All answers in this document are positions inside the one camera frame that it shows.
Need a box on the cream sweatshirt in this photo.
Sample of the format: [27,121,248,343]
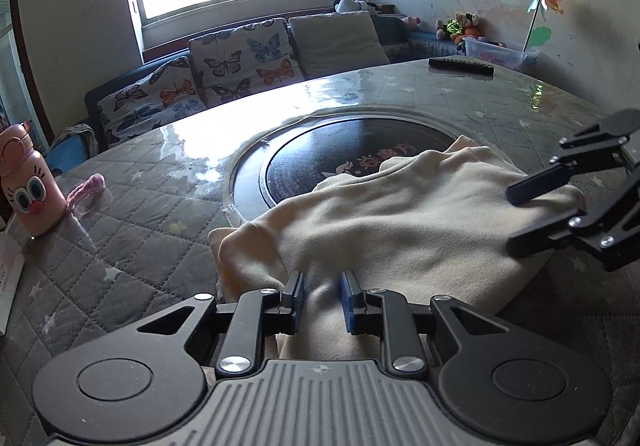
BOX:
[208,136,585,360]

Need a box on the butterfly cushion middle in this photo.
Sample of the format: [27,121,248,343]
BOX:
[189,18,304,107]

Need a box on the butterfly cushion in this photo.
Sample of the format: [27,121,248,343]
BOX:
[189,18,304,107]
[96,56,206,148]

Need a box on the pink cartoon water bottle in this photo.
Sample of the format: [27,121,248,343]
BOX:
[0,123,67,237]

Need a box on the butterfly cushion left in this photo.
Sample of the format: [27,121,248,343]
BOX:
[96,56,206,148]

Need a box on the white tissue box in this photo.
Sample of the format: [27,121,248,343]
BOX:
[0,232,24,336]

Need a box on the dark blue sofa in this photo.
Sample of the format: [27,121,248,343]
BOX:
[82,15,436,154]

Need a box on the black remote control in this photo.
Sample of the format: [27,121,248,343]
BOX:
[427,57,495,78]

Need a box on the plain beige cushion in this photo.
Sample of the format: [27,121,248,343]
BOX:
[288,10,390,79]

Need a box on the clear plastic storage bin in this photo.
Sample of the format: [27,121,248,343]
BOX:
[464,38,540,72]

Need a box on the blue blanket on sofa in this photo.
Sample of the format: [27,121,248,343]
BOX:
[46,122,99,176]

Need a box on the dark wooden door frame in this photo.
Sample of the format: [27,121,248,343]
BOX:
[9,0,54,146]

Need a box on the plush toys pile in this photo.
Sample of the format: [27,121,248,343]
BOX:
[435,13,483,44]

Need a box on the white plush toy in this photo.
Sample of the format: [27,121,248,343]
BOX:
[333,0,380,15]

